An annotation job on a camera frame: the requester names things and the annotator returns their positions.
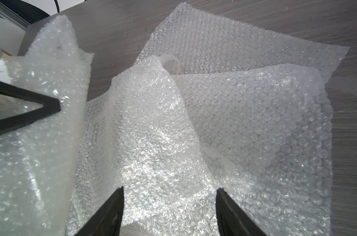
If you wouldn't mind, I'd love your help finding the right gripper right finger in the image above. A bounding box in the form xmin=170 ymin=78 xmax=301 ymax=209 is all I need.
xmin=215 ymin=188 xmax=267 ymax=236

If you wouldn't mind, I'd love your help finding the bubble wrap around white vase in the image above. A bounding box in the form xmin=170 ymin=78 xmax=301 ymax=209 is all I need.
xmin=66 ymin=56 xmax=218 ymax=236

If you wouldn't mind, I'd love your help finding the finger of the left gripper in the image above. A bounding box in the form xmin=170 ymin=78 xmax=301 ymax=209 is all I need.
xmin=0 ymin=81 xmax=61 ymax=136

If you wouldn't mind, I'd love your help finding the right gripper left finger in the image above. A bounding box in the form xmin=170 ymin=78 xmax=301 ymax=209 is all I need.
xmin=75 ymin=186 xmax=124 ymax=236

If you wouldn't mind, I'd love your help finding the iridescent bubble wrap bundle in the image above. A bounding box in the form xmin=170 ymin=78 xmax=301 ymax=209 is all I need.
xmin=173 ymin=64 xmax=333 ymax=236

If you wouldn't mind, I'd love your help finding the bubble wrap sheet around vase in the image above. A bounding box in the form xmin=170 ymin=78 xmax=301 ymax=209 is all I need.
xmin=136 ymin=3 xmax=349 ymax=81

